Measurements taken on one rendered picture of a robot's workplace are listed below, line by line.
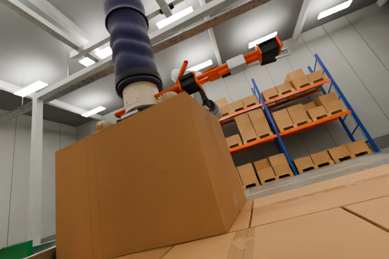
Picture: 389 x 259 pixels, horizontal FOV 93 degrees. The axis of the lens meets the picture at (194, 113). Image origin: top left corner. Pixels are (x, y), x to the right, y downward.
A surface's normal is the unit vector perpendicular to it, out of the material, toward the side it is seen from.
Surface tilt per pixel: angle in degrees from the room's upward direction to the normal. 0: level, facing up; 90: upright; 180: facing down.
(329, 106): 90
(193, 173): 90
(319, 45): 90
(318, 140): 90
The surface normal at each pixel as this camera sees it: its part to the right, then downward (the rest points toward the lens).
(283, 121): -0.26, -0.29
